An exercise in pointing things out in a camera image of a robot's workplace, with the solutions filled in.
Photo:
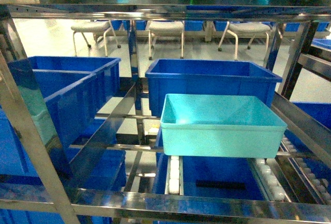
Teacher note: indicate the teal plastic bin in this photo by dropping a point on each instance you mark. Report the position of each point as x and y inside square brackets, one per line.
[220, 126]

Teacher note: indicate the blue bin lower shelf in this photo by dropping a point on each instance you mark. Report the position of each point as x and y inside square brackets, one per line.
[212, 177]

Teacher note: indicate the blue bin rear left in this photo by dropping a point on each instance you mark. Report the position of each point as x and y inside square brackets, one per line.
[53, 72]

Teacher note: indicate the grey stool centre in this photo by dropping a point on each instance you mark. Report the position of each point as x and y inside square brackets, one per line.
[168, 28]

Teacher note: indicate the grey stool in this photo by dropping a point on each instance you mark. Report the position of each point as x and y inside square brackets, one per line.
[248, 28]
[103, 27]
[168, 28]

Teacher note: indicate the white roller track left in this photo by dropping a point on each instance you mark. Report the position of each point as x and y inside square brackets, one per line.
[174, 184]

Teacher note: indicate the white roller track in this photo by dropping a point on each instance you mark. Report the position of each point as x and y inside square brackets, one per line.
[174, 184]
[266, 180]

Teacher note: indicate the large blue plastic bin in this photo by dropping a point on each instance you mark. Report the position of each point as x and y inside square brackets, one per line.
[208, 77]

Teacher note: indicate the grey stool left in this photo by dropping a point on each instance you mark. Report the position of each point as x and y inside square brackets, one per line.
[103, 27]

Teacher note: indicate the blue bin front left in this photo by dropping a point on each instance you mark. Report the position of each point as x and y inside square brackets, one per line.
[66, 112]

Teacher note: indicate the grey stool right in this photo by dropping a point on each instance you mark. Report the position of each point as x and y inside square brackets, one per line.
[248, 28]

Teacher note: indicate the white roller track right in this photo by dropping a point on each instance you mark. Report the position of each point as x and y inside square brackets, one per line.
[266, 180]

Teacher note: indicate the stainless steel shelf frame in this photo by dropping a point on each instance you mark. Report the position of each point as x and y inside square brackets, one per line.
[53, 197]

